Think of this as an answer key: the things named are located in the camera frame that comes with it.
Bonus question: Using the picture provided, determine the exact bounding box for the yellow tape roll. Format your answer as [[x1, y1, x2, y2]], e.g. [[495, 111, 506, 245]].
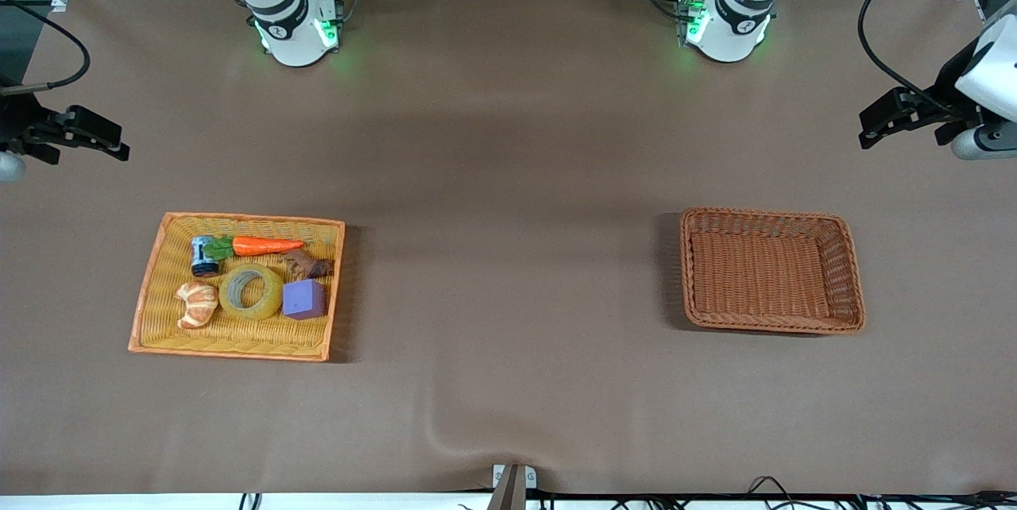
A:
[[218, 264, 284, 321]]

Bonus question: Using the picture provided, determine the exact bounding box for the small blue-labelled can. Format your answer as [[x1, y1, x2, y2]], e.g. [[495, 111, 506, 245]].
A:
[[191, 236, 222, 278]]

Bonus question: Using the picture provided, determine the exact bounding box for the toy croissant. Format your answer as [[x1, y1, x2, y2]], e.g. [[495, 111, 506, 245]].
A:
[[175, 281, 220, 330]]

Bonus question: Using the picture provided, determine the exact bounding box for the brown wicker basket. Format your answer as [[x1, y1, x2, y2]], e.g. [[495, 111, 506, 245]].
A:
[[679, 207, 866, 335]]

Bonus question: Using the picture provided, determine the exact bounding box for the orange toy carrot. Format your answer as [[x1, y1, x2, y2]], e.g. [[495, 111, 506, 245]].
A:
[[205, 235, 306, 261]]

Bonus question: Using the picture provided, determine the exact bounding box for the brown toy figure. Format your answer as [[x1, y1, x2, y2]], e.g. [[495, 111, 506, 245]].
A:
[[282, 249, 334, 280]]

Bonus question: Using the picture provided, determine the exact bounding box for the orange-rimmed yellow wicker tray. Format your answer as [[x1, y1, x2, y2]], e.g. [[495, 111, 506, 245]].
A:
[[127, 212, 346, 362]]

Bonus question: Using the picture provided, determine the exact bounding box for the purple cube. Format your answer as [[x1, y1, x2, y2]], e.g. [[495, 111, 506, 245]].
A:
[[282, 279, 327, 321]]

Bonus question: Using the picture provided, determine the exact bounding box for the brown table cover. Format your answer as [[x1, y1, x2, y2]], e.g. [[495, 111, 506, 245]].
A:
[[0, 0, 1017, 495]]

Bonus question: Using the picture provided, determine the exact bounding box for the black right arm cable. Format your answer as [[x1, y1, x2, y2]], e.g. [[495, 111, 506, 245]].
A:
[[0, 0, 91, 94]]

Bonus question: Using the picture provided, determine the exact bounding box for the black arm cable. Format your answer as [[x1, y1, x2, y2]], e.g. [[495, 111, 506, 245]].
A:
[[858, 0, 990, 106], [0, 0, 91, 94]]

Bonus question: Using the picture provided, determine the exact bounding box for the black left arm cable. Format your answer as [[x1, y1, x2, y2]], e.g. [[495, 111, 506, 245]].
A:
[[858, 0, 990, 106]]

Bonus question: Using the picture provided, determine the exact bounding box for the black floor cable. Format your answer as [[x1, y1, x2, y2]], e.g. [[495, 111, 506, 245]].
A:
[[739, 476, 1017, 510]]

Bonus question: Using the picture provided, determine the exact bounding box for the metal table edge bracket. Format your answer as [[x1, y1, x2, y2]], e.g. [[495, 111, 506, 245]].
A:
[[492, 463, 538, 510]]

